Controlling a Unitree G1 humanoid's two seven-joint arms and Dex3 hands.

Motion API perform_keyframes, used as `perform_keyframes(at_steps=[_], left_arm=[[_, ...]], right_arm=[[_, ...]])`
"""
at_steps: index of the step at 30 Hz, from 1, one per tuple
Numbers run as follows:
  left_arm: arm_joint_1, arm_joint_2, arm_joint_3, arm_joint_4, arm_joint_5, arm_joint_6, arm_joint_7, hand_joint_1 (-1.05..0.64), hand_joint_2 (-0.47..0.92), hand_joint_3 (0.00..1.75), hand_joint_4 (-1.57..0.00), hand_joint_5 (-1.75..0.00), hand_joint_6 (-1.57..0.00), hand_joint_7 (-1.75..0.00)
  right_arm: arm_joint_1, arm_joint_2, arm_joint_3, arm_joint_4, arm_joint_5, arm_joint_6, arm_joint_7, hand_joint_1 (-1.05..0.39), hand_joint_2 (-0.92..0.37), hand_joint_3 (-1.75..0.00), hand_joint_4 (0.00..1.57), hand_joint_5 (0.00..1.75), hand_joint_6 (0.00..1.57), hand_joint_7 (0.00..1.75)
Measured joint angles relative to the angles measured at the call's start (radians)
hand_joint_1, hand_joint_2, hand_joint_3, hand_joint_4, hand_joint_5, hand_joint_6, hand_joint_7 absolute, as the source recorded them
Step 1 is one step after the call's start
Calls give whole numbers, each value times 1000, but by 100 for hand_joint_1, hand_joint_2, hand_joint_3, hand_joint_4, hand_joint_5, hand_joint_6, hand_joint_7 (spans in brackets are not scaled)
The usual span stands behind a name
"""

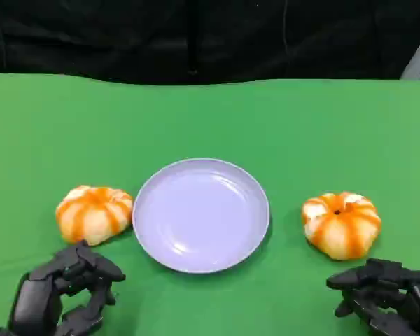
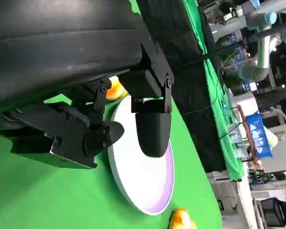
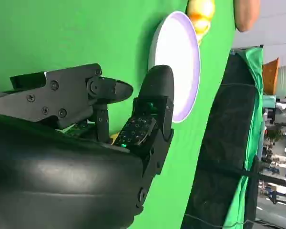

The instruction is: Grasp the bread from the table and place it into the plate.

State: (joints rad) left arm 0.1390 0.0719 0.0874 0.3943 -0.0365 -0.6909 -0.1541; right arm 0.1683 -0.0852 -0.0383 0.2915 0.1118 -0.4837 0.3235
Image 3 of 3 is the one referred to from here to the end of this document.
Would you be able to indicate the green hanging cloth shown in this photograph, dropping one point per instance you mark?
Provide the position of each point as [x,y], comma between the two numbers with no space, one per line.
[255,78]

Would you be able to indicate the black backdrop cloth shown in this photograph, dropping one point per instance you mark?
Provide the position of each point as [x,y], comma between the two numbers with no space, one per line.
[228,143]

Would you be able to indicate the lilac plate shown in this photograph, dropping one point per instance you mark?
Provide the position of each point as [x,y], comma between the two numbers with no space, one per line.
[178,59]

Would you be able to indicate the green table cloth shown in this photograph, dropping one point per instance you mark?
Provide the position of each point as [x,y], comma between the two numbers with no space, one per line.
[62,35]

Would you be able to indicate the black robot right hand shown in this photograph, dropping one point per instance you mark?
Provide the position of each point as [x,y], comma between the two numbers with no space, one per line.
[50,181]

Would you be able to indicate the orange fabric panel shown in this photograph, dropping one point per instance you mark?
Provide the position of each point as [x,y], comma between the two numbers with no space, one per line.
[271,76]

